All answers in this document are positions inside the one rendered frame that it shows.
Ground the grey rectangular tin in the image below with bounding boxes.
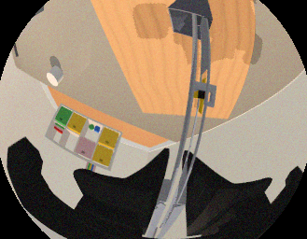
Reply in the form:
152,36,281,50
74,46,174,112
17,6,44,40

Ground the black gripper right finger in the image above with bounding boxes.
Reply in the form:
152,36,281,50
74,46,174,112
186,157,272,236

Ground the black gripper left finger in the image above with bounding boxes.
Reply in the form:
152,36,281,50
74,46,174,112
74,148,171,235

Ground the light wooden board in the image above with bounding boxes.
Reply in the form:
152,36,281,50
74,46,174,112
91,0,256,119

